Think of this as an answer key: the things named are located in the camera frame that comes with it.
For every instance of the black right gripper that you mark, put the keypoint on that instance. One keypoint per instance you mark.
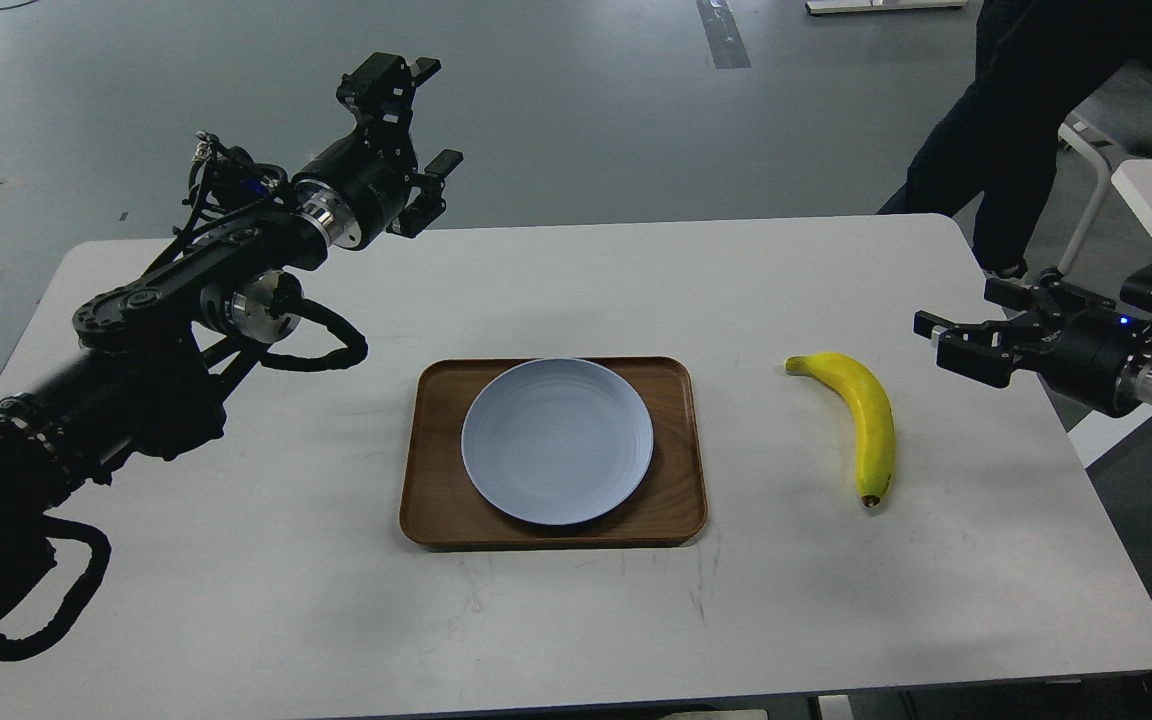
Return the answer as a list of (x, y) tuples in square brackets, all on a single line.
[(1101, 359)]

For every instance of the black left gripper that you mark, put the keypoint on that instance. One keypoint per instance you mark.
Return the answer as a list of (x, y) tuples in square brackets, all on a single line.
[(373, 172)]

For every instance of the light blue round plate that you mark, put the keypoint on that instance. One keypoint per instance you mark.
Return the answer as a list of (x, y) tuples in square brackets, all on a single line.
[(557, 441)]

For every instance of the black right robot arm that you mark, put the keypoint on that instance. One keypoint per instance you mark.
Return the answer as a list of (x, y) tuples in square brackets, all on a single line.
[(1135, 299)]

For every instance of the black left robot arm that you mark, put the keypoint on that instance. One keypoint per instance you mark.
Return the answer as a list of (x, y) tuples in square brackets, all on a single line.
[(161, 354)]

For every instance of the yellow banana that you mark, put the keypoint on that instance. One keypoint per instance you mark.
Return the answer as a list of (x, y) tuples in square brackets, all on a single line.
[(871, 414)]

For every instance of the person in dark clothes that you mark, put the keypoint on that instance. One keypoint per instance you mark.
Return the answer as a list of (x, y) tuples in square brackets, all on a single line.
[(1035, 61)]

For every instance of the brown wooden tray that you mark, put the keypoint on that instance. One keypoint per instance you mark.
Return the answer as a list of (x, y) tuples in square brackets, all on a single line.
[(441, 509)]

